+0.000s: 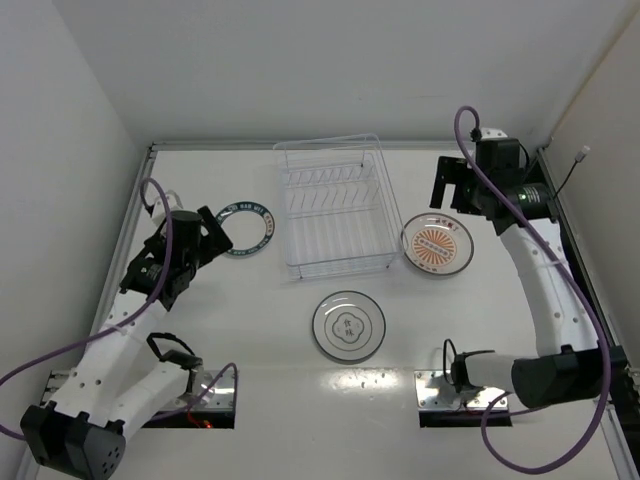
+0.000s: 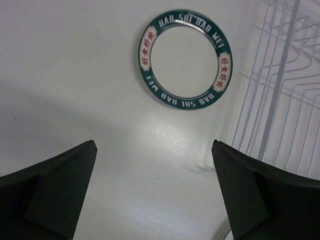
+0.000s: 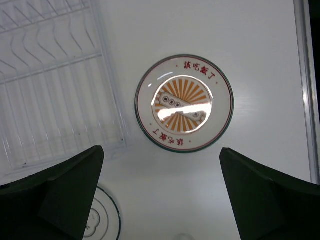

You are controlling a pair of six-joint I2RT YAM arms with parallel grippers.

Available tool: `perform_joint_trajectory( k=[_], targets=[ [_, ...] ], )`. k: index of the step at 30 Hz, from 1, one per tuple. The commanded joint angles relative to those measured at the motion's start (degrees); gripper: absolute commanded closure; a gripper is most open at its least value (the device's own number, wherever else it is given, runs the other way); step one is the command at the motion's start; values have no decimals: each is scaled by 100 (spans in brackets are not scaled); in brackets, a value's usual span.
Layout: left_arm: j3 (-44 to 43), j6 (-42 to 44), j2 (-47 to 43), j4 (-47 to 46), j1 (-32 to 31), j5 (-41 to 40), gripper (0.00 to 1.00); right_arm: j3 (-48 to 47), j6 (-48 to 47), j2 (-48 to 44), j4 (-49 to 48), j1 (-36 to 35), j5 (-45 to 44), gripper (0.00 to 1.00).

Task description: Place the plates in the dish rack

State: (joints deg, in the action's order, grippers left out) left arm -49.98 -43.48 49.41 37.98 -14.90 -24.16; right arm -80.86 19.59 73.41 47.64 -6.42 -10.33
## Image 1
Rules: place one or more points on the white plate black rim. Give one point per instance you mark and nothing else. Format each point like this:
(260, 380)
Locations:
(348, 327)

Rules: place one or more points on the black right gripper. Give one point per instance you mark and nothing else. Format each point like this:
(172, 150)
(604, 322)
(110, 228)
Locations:
(445, 181)

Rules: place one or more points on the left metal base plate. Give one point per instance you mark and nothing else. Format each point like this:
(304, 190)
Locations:
(216, 397)

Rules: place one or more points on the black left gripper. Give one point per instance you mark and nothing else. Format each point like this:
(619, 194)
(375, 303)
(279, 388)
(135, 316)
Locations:
(215, 233)

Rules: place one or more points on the clear wire dish rack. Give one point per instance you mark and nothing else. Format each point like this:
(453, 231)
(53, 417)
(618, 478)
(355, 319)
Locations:
(339, 214)

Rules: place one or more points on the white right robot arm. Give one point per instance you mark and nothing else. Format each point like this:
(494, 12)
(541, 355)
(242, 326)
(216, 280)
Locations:
(571, 363)

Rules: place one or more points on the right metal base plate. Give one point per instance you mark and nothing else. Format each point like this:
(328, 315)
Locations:
(435, 394)

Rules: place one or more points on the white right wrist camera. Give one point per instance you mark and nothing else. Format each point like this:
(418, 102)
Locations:
(479, 134)

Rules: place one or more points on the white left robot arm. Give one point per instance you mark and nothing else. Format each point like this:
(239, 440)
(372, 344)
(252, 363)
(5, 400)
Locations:
(84, 428)

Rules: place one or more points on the orange sunburst plate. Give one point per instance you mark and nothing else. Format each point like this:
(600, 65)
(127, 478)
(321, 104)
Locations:
(437, 244)

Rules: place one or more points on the metal base plate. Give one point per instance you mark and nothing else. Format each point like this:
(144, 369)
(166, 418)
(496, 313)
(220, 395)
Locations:
(435, 394)
(216, 397)

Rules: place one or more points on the white plate green rim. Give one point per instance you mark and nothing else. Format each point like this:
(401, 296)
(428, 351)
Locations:
(256, 209)

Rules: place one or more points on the black cable white connector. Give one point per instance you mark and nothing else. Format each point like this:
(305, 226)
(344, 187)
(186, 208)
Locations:
(578, 159)

